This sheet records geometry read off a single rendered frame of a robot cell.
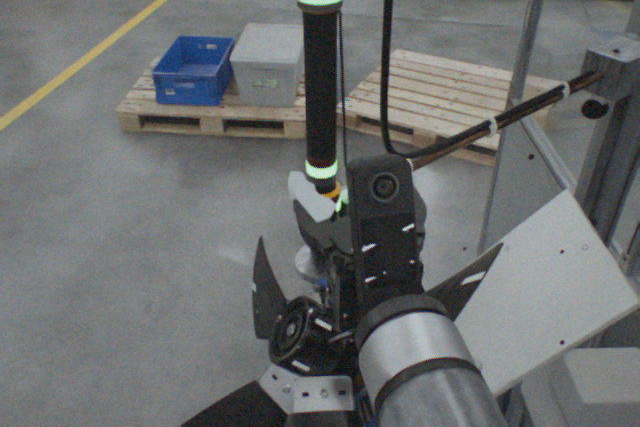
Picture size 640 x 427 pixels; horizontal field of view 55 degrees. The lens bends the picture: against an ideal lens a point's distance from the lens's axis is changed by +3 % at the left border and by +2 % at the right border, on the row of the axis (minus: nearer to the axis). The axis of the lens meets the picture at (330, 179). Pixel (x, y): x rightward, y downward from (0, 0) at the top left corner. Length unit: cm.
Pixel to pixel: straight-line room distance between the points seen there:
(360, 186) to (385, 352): 11
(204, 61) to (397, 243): 402
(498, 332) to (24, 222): 279
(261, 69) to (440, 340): 333
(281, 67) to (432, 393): 333
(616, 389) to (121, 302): 208
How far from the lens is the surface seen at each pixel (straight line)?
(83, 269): 307
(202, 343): 261
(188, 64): 445
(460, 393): 39
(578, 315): 100
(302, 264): 76
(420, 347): 40
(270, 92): 377
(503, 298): 109
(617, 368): 140
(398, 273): 45
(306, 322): 97
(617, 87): 110
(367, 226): 44
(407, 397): 39
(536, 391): 145
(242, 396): 111
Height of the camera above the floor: 199
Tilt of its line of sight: 36 degrees down
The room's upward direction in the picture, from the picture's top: straight up
